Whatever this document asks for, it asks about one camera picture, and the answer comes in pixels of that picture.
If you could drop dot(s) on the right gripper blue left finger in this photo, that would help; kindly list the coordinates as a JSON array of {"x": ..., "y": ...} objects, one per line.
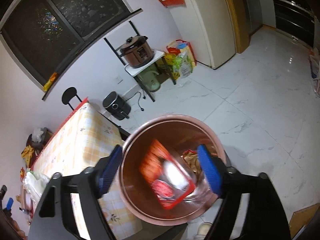
[{"x": 110, "y": 167}]

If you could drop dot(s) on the black stool with plastic bag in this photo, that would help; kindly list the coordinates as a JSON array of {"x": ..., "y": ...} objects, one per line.
[{"x": 39, "y": 138}]

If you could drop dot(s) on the colourful shopping bag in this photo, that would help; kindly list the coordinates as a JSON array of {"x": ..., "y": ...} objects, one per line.
[{"x": 180, "y": 59}]

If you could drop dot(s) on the yellow snack bags pile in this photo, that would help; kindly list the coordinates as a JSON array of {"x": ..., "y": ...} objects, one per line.
[{"x": 29, "y": 156}]

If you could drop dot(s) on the dark window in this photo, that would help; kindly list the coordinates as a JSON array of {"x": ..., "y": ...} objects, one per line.
[{"x": 46, "y": 36}]

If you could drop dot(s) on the white refrigerator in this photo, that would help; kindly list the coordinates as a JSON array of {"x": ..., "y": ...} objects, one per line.
[{"x": 207, "y": 25}]

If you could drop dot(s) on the brown pressure cooker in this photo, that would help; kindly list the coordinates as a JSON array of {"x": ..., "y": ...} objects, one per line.
[{"x": 136, "y": 51}]

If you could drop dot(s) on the black built-in oven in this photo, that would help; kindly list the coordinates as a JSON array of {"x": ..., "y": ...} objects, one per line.
[{"x": 295, "y": 17}]

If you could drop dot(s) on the red gold wrapper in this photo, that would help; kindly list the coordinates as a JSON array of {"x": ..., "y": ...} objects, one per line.
[{"x": 191, "y": 159}]

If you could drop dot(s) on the green electric kettle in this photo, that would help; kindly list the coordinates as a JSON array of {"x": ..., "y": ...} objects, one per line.
[{"x": 149, "y": 79}]

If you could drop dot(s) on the brown plastic trash bin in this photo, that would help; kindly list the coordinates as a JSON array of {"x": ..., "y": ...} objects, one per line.
[{"x": 177, "y": 133}]

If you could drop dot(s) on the yellow plaid tablecloth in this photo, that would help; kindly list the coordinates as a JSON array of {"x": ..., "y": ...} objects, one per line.
[{"x": 82, "y": 139}]

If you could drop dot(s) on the yellow snack bag on sill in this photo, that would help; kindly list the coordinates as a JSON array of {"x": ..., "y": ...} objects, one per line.
[{"x": 50, "y": 82}]

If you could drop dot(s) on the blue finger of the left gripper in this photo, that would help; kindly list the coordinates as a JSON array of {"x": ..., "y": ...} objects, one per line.
[{"x": 9, "y": 204}]

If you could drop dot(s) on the black round-back chair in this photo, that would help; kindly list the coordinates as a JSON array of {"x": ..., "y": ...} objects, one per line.
[{"x": 68, "y": 95}]

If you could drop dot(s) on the black rack with white shelf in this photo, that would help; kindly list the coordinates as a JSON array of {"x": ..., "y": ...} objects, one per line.
[{"x": 134, "y": 72}]

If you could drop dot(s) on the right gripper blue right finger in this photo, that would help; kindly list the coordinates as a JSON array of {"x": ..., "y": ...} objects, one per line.
[{"x": 210, "y": 166}]

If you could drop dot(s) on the red food pouch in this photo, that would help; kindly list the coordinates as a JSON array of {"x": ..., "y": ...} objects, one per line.
[{"x": 169, "y": 181}]

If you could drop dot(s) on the black air fryer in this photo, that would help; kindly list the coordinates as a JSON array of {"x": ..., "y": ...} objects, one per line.
[{"x": 116, "y": 106}]

